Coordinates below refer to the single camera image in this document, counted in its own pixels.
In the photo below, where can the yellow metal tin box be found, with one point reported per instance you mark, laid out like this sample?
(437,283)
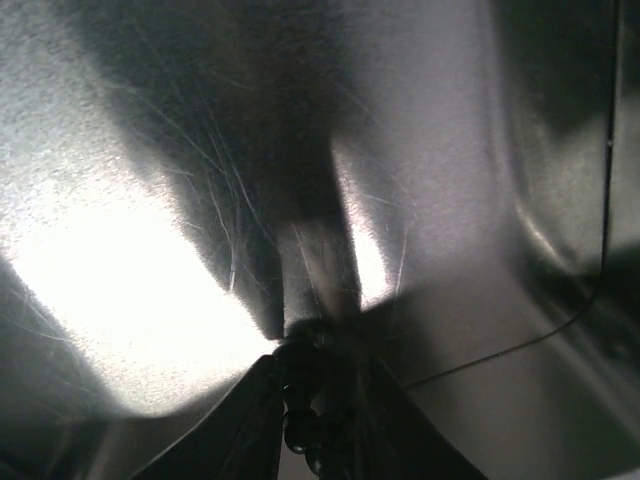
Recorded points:
(452,185)

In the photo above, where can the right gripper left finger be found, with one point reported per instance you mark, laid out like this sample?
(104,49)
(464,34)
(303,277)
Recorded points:
(240,438)

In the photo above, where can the black bishop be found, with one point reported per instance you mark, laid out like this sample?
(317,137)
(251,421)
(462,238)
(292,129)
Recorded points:
(324,438)

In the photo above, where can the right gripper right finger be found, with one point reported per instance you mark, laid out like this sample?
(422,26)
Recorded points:
(395,440)

